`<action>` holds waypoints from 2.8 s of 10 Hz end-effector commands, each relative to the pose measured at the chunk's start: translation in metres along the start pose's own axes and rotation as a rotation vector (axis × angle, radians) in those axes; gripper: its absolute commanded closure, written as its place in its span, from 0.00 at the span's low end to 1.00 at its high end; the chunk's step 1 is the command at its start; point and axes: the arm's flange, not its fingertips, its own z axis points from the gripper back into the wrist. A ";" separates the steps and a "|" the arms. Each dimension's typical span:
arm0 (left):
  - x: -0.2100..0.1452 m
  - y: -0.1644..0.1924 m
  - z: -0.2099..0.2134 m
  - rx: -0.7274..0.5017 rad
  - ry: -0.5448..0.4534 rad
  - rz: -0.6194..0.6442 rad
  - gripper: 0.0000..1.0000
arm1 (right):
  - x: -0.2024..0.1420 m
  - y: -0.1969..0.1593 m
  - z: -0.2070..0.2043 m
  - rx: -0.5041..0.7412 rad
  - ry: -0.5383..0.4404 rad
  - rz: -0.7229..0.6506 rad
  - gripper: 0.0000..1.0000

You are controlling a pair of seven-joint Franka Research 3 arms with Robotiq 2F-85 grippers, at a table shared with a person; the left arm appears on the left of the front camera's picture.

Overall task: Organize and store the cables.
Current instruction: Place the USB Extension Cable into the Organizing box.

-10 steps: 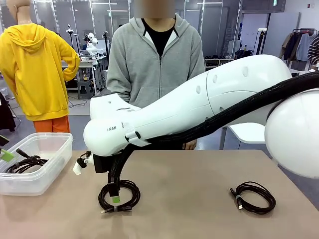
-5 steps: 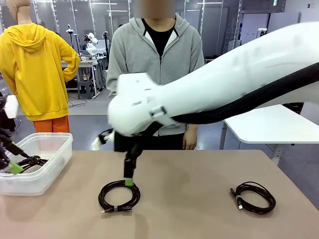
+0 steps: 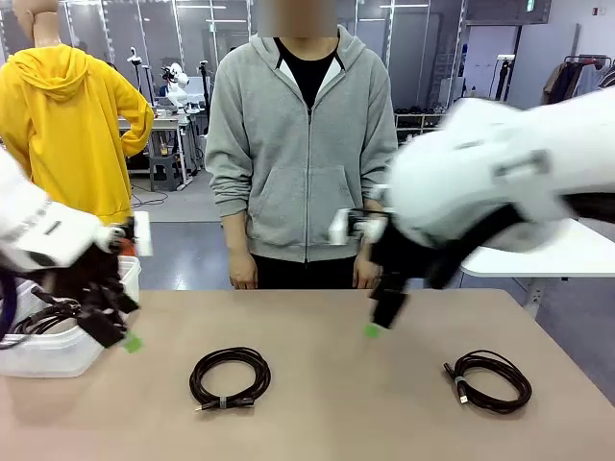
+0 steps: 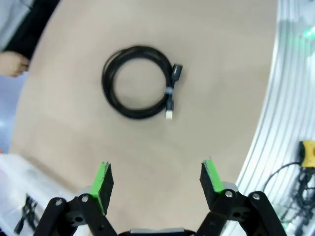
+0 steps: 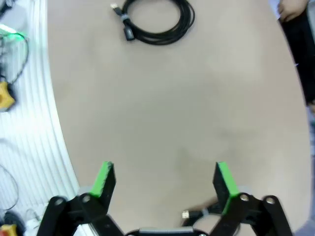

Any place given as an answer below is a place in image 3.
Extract person's left hand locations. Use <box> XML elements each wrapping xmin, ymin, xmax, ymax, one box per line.
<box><xmin>353</xmin><ymin>249</ymin><xmax>384</xmax><ymax>289</ymax></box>

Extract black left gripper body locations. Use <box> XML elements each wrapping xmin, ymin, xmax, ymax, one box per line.
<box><xmin>47</xmin><ymin>218</ymin><xmax>140</xmax><ymax>302</ymax></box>

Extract person's left forearm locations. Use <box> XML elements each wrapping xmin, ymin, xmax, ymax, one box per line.
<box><xmin>357</xmin><ymin>184</ymin><xmax>390</xmax><ymax>255</ymax></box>

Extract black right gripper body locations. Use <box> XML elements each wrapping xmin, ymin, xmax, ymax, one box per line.
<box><xmin>367</xmin><ymin>223</ymin><xmax>462</xmax><ymax>284</ymax></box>

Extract black trousers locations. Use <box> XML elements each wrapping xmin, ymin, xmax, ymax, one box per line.
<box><xmin>249</xmin><ymin>253</ymin><xmax>381</xmax><ymax>290</ymax></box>

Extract shoe rack shelf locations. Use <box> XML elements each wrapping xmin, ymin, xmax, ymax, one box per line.
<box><xmin>393</xmin><ymin>108</ymin><xmax>451</xmax><ymax>145</ymax></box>

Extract tripod with camera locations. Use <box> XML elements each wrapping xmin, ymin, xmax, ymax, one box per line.
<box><xmin>127</xmin><ymin>46</ymin><xmax>158</xmax><ymax>107</ymax></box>

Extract black braided USB cable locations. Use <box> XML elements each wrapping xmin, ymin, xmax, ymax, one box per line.
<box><xmin>441</xmin><ymin>349</ymin><xmax>533</xmax><ymax>415</ymax></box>
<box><xmin>188</xmin><ymin>346</ymin><xmax>273</xmax><ymax>414</ymax></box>

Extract black cable hose right arm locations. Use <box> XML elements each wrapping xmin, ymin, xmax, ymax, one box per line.
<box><xmin>427</xmin><ymin>191</ymin><xmax>615</xmax><ymax>290</ymax></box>

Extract background workbench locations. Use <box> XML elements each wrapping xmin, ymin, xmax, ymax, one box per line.
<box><xmin>143</xmin><ymin>112</ymin><xmax>203</xmax><ymax>188</ymax></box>

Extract grey step stool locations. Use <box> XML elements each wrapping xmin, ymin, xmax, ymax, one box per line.
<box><xmin>148</xmin><ymin>154</ymin><xmax>183</xmax><ymax>192</ymax></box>

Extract black t-shirt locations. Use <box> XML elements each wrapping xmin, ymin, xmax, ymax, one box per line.
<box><xmin>274</xmin><ymin>36</ymin><xmax>343</xmax><ymax>110</ymax></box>

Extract person's right hand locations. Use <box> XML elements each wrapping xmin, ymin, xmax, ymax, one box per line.
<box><xmin>228</xmin><ymin>249</ymin><xmax>259</xmax><ymax>290</ymax></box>

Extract dark cable hose left arm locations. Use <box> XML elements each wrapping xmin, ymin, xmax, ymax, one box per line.
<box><xmin>0</xmin><ymin>273</ymin><xmax>20</xmax><ymax>347</ymax></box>

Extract clothes rack with garments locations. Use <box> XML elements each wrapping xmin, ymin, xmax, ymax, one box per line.
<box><xmin>542</xmin><ymin>53</ymin><xmax>615</xmax><ymax>105</ymax></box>

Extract yellow hoodie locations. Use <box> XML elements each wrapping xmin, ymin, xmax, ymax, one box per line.
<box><xmin>0</xmin><ymin>42</ymin><xmax>155</xmax><ymax>227</ymax></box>

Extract person's right forearm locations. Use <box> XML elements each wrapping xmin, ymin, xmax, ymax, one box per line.
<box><xmin>207</xmin><ymin>182</ymin><xmax>251</xmax><ymax>255</ymax></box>

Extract white table with metal legs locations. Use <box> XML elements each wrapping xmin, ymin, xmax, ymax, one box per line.
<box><xmin>460</xmin><ymin>218</ymin><xmax>615</xmax><ymax>308</ymax></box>

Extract beige mannequin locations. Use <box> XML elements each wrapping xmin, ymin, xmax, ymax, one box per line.
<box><xmin>12</xmin><ymin>0</ymin><xmax>62</xmax><ymax>49</ymax></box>

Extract black tripod stand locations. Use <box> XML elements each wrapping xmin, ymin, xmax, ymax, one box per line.
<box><xmin>198</xmin><ymin>60</ymin><xmax>215</xmax><ymax>135</ymax></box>

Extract clear plastic storage container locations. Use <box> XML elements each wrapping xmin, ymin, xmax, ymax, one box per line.
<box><xmin>0</xmin><ymin>256</ymin><xmax>143</xmax><ymax>379</ymax></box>

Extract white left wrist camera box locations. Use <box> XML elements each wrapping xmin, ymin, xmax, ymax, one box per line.
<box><xmin>133</xmin><ymin>210</ymin><xmax>154</xmax><ymax>258</ymax></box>

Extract grey zip hoodie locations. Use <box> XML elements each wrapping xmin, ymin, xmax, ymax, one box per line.
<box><xmin>205</xmin><ymin>23</ymin><xmax>399</xmax><ymax>264</ymax></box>

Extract black smooth cable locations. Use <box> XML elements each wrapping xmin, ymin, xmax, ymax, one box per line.
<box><xmin>9</xmin><ymin>306</ymin><xmax>83</xmax><ymax>337</ymax></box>

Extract black light stand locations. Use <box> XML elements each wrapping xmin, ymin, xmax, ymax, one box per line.
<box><xmin>494</xmin><ymin>53</ymin><xmax>516</xmax><ymax>102</ymax></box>

